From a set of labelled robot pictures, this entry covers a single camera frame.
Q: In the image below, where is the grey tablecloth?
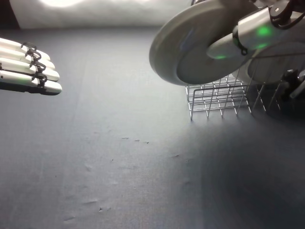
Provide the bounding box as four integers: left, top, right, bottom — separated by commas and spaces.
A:
0, 26, 305, 229

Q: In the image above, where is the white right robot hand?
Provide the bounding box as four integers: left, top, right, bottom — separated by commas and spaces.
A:
206, 8, 305, 60

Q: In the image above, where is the metal wire dish rack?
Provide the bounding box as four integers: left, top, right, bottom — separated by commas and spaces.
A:
185, 69, 286, 121

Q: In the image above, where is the white round plate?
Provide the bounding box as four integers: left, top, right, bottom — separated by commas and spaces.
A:
149, 0, 261, 86
234, 42, 305, 84

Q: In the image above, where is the white board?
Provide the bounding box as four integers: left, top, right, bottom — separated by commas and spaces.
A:
9, 0, 200, 30

